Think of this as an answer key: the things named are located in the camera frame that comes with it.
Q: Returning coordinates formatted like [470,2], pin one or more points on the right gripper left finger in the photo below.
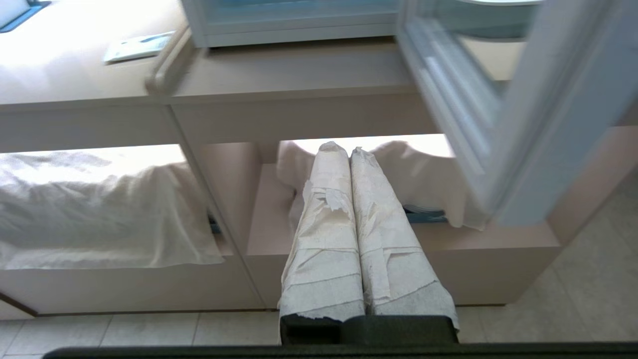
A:
[324,249]

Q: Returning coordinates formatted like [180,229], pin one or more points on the white cloth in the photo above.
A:
[94,209]
[423,174]

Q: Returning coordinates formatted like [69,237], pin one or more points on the blue tray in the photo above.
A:
[22,12]

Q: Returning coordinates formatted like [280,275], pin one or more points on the beige shelf cabinet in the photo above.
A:
[309,109]

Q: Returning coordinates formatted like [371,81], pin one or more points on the white and blue leaflet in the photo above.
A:
[137,47]

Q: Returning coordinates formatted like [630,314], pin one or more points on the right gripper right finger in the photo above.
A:
[386,249]

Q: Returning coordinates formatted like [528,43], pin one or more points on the blue flat item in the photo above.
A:
[426,215]

